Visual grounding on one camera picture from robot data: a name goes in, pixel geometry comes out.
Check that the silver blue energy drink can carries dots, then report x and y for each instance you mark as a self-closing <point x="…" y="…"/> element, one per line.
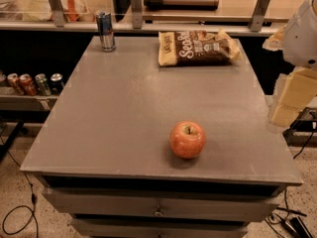
<point x="105" y="30"/>

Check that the grey drawer cabinet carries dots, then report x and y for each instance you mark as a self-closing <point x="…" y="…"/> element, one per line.
<point x="103" y="154"/>

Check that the metal shelf bracket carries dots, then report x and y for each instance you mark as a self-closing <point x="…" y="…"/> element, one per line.
<point x="257" y="19"/>
<point x="57" y="12"/>
<point x="137" y="17"/>

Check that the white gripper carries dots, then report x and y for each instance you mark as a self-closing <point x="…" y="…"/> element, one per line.
<point x="302" y="40"/>

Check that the brown chip bag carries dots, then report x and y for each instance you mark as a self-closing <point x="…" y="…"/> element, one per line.
<point x="187" y="48"/>

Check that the red apple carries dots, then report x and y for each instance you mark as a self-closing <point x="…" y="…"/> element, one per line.
<point x="187" y="139"/>

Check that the black power adapter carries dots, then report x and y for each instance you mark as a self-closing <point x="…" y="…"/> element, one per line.
<point x="296" y="227"/>

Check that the metal shelf bracket right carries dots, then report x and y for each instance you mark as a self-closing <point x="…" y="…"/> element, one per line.
<point x="257" y="19"/>

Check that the orange white snack bag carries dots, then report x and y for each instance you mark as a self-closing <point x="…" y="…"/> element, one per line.
<point x="76" y="11"/>

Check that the round drawer knob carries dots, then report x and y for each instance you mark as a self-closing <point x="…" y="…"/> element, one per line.
<point x="158" y="212"/>

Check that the dark blue soda can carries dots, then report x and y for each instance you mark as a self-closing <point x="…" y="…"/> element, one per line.
<point x="57" y="83"/>

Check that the metal shelf bracket middle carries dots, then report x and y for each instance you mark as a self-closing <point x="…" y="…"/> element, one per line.
<point x="137" y="17"/>

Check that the green soda can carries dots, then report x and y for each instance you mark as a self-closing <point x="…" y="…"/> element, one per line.
<point x="43" y="84"/>

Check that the metal shelf bracket left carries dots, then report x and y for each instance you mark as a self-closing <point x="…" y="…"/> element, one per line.
<point x="57" y="12"/>

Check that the orange soda can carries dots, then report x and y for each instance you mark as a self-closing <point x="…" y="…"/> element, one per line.
<point x="28" y="84"/>

